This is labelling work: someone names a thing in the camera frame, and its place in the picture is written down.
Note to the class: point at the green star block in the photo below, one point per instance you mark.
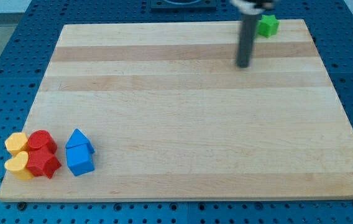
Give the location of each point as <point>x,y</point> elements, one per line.
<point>268,26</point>

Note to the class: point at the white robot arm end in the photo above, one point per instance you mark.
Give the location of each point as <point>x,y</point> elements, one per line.
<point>254,7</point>

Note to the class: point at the wooden board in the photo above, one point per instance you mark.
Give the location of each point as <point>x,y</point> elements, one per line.
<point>172,118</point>

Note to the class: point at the blue triangle block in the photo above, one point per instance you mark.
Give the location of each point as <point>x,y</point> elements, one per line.
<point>77,138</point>

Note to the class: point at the blue cube block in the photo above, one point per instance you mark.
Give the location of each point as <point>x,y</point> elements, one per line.
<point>79,160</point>

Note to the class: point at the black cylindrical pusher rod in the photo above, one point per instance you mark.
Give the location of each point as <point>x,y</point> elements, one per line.
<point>246,39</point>

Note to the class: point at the red cylinder block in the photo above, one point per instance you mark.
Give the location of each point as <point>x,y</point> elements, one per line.
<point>42,138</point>

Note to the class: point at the red star block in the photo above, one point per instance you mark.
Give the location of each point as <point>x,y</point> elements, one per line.
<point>43,162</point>

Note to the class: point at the yellow hexagon block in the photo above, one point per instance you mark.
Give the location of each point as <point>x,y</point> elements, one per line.
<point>16,143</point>

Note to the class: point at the yellow heart block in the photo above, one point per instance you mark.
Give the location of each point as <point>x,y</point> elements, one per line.
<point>17,166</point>

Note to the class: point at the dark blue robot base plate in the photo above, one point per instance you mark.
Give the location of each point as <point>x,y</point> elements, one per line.
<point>159,5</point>

